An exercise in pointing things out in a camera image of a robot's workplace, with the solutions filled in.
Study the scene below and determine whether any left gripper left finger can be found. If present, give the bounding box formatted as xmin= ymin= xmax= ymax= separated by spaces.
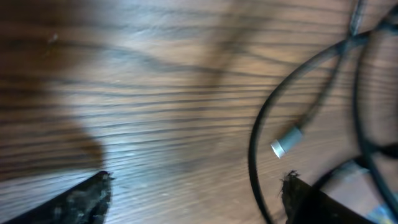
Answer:
xmin=4 ymin=171 xmax=113 ymax=224

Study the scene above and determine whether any black usb cable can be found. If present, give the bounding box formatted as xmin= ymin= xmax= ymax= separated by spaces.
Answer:
xmin=248 ymin=0 xmax=398 ymax=224

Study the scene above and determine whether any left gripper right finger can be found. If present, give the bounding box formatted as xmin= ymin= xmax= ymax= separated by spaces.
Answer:
xmin=281 ymin=170 xmax=372 ymax=224

